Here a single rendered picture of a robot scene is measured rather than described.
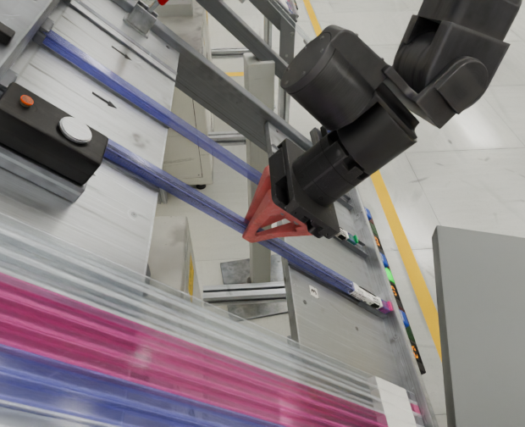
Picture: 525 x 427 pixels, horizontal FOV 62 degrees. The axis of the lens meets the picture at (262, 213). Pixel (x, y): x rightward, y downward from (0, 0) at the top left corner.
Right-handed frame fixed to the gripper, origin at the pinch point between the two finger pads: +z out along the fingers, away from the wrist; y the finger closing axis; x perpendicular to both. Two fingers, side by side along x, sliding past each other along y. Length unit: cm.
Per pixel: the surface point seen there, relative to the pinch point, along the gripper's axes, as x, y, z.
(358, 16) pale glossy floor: 129, -303, 5
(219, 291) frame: 35, -34, 49
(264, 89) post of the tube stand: 13, -55, 7
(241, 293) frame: 38, -32, 44
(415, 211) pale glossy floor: 113, -92, 18
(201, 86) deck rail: -5.7, -29.9, 3.7
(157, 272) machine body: 7.1, -16.7, 32.1
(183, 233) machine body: 10.0, -26.2, 29.5
